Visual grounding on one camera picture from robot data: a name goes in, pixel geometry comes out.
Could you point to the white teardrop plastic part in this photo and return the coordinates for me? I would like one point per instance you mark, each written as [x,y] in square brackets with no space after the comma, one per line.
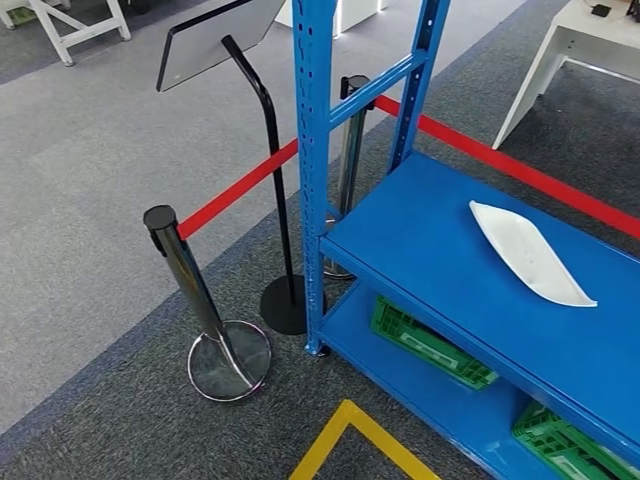
[525,255]

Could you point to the white trestle frame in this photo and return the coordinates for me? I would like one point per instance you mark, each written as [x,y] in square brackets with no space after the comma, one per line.
[65,36]

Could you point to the chrome barrier post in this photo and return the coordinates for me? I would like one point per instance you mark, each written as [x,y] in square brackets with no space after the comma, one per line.
[185,272]

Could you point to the white desk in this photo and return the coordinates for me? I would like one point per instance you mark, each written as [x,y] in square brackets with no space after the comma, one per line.
[535,73]

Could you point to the blue metal shelf rack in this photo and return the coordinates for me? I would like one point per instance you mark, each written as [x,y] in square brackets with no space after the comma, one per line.
[450,265]

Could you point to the small black desk device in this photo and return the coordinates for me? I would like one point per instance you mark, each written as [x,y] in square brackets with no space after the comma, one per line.
[601,10]

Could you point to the white lit display plinth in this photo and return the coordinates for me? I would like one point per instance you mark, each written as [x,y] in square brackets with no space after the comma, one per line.
[355,10]

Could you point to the green plastic crate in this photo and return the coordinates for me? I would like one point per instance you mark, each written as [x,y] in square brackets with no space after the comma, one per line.
[564,444]
[430,348]

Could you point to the red barrier belt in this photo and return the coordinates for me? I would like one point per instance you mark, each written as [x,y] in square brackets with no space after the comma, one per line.
[525,173]
[235,190]

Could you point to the black sign stand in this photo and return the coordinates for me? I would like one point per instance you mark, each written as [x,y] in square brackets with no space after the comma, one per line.
[210,40]

